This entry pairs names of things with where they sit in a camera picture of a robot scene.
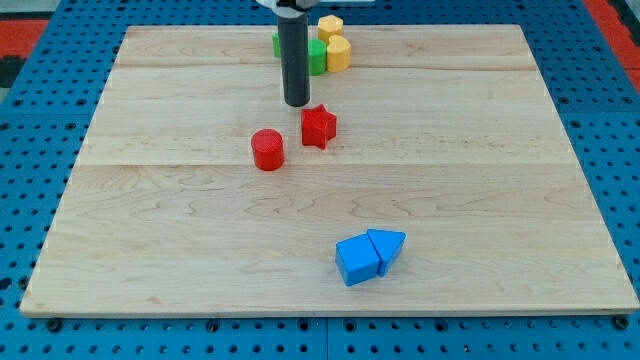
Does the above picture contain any red cylinder block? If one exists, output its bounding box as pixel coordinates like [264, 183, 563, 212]
[251, 129, 285, 171]

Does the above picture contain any blue cube block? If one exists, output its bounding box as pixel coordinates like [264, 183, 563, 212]
[335, 234, 380, 286]

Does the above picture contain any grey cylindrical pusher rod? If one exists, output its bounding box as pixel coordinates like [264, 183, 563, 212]
[277, 12, 310, 107]

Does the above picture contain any yellow cylinder block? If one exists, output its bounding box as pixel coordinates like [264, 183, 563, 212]
[326, 35, 351, 73]

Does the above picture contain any red star block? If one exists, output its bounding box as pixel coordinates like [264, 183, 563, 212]
[301, 104, 337, 150]

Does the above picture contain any green block behind rod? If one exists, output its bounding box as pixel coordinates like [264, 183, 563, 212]
[271, 33, 281, 58]

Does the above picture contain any green cylinder block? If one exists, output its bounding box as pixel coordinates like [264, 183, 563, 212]
[308, 39, 326, 76]

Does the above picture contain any yellow hexagon block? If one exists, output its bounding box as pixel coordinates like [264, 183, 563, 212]
[317, 15, 344, 45]

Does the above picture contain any blue triangle block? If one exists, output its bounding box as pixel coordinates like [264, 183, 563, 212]
[366, 229, 406, 277]

